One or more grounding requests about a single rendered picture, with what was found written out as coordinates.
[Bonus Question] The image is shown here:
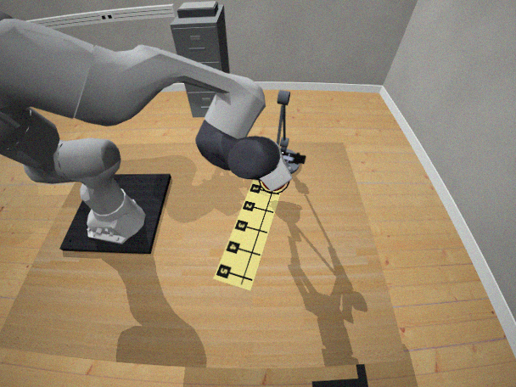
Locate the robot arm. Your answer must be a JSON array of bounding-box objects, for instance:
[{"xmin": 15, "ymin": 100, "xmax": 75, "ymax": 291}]
[{"xmin": 0, "ymin": 10, "xmax": 292, "ymax": 244}]

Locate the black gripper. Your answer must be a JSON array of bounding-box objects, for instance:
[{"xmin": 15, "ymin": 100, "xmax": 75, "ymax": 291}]
[{"xmin": 282, "ymin": 150, "xmax": 306, "ymax": 165}]

